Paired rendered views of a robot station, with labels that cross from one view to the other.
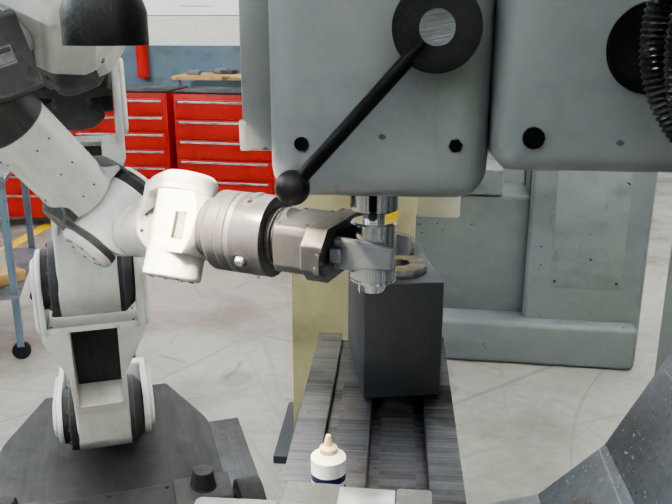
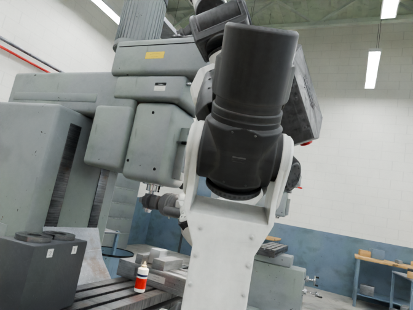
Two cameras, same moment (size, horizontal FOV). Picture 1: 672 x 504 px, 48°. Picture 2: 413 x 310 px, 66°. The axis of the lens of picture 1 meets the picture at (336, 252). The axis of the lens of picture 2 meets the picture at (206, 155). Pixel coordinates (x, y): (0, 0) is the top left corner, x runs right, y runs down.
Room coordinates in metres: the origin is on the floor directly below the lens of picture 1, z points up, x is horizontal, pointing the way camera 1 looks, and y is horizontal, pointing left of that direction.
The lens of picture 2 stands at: (1.90, 0.61, 1.26)
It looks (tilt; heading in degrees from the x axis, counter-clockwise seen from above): 9 degrees up; 201
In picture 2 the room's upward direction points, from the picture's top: 10 degrees clockwise
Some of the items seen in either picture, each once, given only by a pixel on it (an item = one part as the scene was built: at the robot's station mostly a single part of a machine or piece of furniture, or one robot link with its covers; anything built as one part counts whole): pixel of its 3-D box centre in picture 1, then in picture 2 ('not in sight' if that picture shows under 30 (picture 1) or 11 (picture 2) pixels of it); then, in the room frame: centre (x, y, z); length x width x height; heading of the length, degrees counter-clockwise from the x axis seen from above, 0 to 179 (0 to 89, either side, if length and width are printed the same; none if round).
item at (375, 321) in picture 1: (391, 311); (38, 270); (1.17, -0.09, 1.00); 0.22 x 0.12 x 0.20; 5
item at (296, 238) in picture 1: (292, 240); (163, 204); (0.78, 0.05, 1.24); 0.13 x 0.12 x 0.10; 157
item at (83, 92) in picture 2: not in sight; (83, 99); (0.70, -0.54, 1.66); 0.80 x 0.23 x 0.20; 85
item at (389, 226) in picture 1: (373, 224); not in sight; (0.74, -0.04, 1.26); 0.05 x 0.05 x 0.01
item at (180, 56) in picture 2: not in sight; (173, 69); (0.74, -0.05, 1.81); 0.47 x 0.26 x 0.16; 85
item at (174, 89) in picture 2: not in sight; (162, 98); (0.74, -0.08, 1.68); 0.34 x 0.24 x 0.10; 85
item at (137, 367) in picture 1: (104, 401); not in sight; (1.48, 0.50, 0.68); 0.21 x 0.20 x 0.13; 17
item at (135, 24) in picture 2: not in sight; (141, 23); (0.72, -0.29, 2.05); 0.20 x 0.20 x 0.32
